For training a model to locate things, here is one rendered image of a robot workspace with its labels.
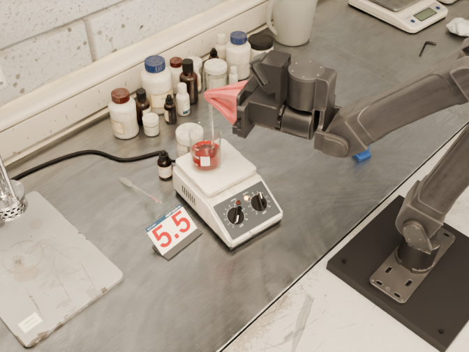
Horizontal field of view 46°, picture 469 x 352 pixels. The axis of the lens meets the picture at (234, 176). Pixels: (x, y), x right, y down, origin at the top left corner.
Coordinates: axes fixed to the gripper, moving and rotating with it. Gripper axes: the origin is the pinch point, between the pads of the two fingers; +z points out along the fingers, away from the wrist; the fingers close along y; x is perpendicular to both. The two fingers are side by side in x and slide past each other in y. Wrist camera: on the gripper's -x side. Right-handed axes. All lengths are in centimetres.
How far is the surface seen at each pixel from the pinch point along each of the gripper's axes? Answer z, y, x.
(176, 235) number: 1.3, 14.0, 23.3
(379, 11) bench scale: -10, -87, 22
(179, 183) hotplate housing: 5.5, 4.6, 19.6
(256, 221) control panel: -11.7, 5.7, 21.7
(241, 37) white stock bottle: 13.5, -40.8, 12.6
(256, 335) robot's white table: -20.6, 25.7, 25.5
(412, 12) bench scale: -19, -90, 22
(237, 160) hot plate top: -3.9, -2.5, 16.0
